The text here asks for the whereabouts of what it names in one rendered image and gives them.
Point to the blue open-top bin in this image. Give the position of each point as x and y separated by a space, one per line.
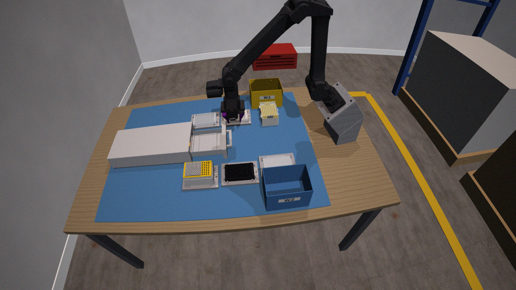
286 187

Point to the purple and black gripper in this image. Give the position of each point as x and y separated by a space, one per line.
240 112

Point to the blue bench mat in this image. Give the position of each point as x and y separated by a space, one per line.
154 193

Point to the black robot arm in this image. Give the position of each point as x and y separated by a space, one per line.
293 11

